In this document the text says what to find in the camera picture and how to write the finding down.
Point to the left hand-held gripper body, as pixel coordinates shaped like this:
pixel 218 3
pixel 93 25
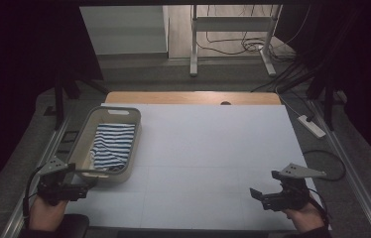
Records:
pixel 56 185

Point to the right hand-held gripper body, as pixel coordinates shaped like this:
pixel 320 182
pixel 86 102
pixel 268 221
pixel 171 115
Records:
pixel 292 195

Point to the beige plastic basket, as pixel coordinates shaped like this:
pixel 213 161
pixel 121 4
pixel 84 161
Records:
pixel 84 142

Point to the blue white striped garment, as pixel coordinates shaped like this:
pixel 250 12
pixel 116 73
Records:
pixel 112 147

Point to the person's right hand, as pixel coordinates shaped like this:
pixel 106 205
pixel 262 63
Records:
pixel 306 219

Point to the person's left hand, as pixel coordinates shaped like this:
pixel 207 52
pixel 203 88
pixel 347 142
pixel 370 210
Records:
pixel 46 214

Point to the dark floor plate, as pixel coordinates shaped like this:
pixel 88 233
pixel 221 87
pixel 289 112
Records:
pixel 70 137

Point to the white table cover sheet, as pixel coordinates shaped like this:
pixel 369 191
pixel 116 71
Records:
pixel 190 165

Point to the white power strip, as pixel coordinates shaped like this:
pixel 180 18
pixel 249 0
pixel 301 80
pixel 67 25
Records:
pixel 311 126

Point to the black metal stand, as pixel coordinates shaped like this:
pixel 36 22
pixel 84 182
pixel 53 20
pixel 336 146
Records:
pixel 329 99
pixel 59 99

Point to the pale grey cabinet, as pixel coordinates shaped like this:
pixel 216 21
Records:
pixel 124 29

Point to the aluminium rail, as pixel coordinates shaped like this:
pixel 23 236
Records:
pixel 352 175
pixel 46 155

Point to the white metal desk frame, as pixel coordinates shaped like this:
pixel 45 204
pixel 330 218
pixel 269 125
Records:
pixel 229 23

